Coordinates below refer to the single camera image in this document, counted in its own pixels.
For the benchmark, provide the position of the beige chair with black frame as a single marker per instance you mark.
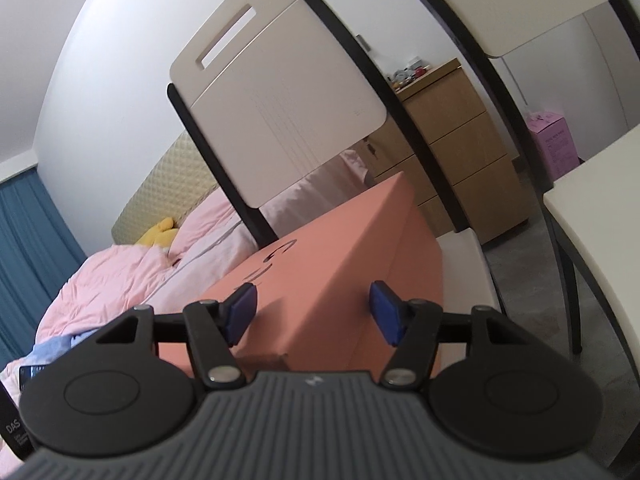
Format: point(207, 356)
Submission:
point(280, 95)
point(500, 5)

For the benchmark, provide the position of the pink quilt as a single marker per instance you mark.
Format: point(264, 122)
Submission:
point(110, 285)

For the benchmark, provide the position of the orange box lid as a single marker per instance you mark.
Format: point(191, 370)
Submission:
point(310, 260)

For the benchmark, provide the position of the blue curtain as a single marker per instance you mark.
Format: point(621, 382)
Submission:
point(30, 260)

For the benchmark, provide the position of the beige quilted headboard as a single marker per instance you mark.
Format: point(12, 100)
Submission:
point(160, 185)

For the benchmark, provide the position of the light blue cloth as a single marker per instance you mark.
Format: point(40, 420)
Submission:
point(60, 347)

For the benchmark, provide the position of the small grey clutter pile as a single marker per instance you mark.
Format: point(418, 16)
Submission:
point(407, 72)

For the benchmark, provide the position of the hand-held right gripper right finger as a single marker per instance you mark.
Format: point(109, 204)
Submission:
point(386, 316)

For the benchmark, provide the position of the white wardrobe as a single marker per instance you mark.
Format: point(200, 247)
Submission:
point(600, 85)

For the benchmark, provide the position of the white desktop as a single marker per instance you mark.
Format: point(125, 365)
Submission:
point(605, 220)

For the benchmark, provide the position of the wooden nightstand with drawers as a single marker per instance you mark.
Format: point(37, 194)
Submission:
point(465, 160)

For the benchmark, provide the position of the yellow plush toy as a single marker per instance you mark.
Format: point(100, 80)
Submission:
point(157, 234)

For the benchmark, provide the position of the pink bed sheet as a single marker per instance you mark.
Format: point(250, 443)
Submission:
point(320, 185)

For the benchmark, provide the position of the pink pillow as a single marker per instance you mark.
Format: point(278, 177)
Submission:
point(205, 225)

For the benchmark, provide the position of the orange cardboard box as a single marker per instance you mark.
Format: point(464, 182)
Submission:
point(350, 332)

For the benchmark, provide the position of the pink carton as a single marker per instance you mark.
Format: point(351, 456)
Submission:
point(552, 145)

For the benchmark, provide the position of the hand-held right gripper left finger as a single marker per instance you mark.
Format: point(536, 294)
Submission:
point(241, 314)

